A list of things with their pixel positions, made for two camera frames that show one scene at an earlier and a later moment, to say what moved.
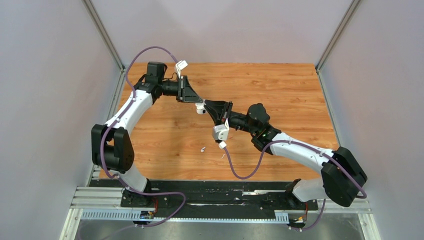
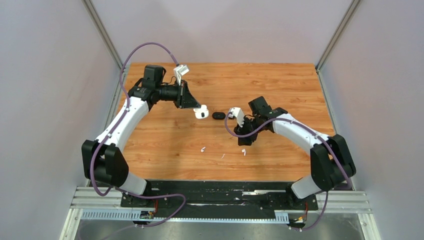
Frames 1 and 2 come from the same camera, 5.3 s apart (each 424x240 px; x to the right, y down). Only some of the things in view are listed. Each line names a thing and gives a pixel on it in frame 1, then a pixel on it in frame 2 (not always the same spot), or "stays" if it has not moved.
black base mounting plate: x=239 y=196 stays
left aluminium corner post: x=102 y=30 stays
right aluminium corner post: x=337 y=34 stays
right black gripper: x=219 y=111 -> x=247 y=140
